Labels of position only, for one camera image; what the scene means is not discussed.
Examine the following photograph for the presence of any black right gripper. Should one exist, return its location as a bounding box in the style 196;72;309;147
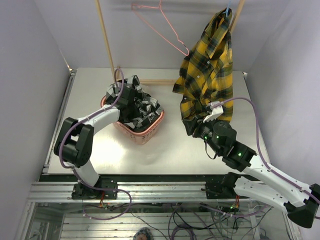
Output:
183;113;222;155

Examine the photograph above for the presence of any black white checked shirt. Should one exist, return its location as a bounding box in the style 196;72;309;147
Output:
118;75;163;133

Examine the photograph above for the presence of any yellow green plaid shirt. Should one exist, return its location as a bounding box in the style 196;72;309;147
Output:
172;9;233;122

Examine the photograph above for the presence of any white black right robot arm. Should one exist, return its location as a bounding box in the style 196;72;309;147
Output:
183;119;320;229

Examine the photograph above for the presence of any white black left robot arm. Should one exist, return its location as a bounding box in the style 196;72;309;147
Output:
53;87;135;200

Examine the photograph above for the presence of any pink plastic laundry basket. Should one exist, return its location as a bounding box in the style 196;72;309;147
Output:
100;80;165;145

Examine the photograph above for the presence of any wooden clothes rack frame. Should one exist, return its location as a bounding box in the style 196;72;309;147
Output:
94;0;246;85

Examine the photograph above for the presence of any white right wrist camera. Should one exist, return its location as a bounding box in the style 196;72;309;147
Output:
203;101;224;123

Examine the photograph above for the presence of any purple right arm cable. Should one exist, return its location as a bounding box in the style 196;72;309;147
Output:
212;96;316;198

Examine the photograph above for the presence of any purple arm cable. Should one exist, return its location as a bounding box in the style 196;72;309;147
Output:
59;68;126;171
212;96;316;198

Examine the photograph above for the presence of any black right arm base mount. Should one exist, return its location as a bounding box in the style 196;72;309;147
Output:
201;172;246;199

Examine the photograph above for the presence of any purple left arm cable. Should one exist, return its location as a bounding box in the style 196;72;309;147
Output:
59;68;126;171

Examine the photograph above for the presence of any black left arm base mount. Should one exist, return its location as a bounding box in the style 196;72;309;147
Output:
71;178;118;200

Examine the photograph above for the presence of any pink wire hanger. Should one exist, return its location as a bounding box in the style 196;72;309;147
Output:
131;0;190;57

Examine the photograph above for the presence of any blue wire hanger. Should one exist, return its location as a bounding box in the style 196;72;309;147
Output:
223;0;232;17

